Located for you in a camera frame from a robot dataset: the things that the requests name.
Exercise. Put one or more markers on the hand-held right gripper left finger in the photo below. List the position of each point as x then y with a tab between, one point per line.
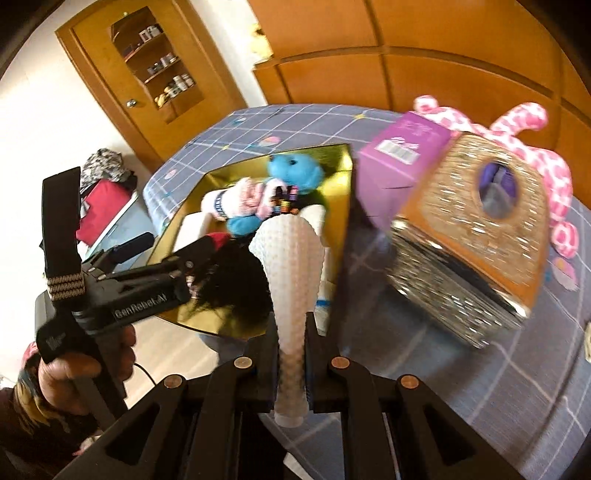
272	364

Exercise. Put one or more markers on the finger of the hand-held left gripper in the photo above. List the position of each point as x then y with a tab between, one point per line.
194	254
131	249

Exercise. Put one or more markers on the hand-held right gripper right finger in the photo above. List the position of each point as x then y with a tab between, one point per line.
308	369

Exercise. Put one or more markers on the black wig with coloured beads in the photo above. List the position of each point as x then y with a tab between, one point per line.
240	286

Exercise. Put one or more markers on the gold mirrored box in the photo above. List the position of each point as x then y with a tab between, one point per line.
221	175

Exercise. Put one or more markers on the white knobbly sock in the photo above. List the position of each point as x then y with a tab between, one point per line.
286	258

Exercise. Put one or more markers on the red soft object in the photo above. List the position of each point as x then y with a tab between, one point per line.
217	237

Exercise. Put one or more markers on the person's left hand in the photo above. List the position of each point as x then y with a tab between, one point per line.
60	374

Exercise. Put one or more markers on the red bag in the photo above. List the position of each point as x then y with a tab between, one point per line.
101	207

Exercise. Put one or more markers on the white rolled towel blue label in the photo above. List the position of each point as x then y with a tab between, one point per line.
217	203

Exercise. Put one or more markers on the black white patterned bag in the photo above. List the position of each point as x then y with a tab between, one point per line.
104	161

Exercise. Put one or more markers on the blue plush toy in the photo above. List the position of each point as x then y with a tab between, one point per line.
295	168

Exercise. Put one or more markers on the grey checked bed sheet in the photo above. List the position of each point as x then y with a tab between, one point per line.
461	392

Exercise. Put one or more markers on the group of small jars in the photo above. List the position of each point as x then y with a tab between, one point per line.
173	85

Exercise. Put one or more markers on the wooden door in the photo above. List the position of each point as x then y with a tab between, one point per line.
92	69

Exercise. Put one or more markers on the purple cardboard box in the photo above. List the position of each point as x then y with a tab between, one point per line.
392	184

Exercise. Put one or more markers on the wooden wardrobe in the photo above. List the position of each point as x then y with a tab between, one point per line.
415	46

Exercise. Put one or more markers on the pink spotted plush toy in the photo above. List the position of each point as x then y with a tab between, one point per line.
558	175

